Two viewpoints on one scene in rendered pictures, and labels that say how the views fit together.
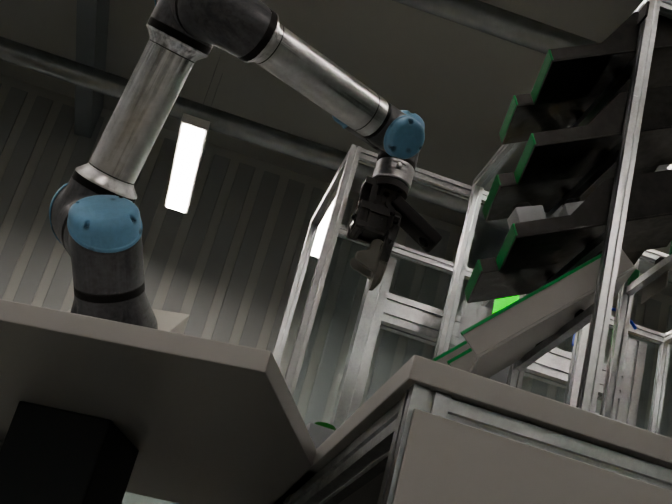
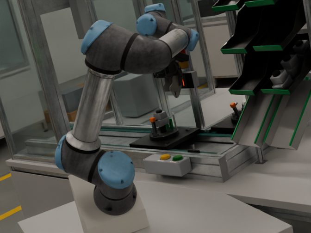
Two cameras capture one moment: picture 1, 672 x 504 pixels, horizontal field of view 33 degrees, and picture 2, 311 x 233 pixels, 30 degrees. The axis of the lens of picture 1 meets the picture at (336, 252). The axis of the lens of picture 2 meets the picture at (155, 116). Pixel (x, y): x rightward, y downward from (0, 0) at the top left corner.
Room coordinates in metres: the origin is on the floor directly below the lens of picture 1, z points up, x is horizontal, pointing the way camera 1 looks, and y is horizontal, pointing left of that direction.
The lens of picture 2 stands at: (0.19, 1.28, 1.71)
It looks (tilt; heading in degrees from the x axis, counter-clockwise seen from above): 14 degrees down; 324
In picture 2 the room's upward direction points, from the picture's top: 13 degrees counter-clockwise
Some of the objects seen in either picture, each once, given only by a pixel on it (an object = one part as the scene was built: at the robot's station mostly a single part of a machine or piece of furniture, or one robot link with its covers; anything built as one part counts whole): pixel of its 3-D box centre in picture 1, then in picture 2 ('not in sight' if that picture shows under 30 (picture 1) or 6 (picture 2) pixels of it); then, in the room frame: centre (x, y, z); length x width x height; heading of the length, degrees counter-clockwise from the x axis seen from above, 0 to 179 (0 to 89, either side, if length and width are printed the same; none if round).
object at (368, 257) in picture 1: (370, 261); (174, 87); (1.90, -0.06, 1.27); 0.06 x 0.03 x 0.09; 97
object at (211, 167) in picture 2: not in sight; (146, 159); (2.24, -0.09, 0.91); 0.89 x 0.06 x 0.11; 7
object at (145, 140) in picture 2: not in sight; (164, 137); (2.28, -0.24, 0.96); 0.24 x 0.24 x 0.02; 7
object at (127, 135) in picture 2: not in sight; (169, 145); (2.29, -0.27, 0.91); 0.84 x 0.28 x 0.10; 7
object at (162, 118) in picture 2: not in sight; (161, 116); (2.28, -0.25, 1.06); 0.08 x 0.04 x 0.07; 97
